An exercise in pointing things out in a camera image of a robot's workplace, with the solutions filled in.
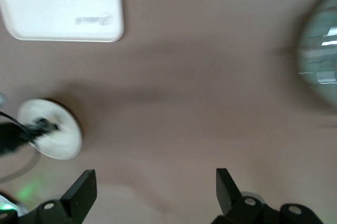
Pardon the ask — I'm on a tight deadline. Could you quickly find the steel electric pot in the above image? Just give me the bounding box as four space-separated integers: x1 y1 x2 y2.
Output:
294 0 337 109

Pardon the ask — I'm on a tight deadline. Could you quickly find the round cream plate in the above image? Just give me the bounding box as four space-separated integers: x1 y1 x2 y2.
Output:
16 99 83 160

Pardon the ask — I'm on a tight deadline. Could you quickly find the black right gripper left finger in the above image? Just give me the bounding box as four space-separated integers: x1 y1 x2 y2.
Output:
35 169 97 224

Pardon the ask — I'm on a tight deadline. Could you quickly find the cream rabbit print tray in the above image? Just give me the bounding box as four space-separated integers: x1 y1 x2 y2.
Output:
0 0 125 43

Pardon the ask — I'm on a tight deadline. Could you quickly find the brown table cover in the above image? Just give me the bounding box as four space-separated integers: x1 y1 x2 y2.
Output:
0 0 337 224

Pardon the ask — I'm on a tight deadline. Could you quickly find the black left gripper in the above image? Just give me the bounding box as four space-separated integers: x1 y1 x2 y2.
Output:
0 118 60 158

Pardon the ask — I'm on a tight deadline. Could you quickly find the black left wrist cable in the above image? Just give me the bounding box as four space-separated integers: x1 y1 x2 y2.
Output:
0 111 26 130

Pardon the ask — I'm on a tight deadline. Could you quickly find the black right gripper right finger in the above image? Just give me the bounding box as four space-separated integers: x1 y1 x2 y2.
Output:
215 167 280 224

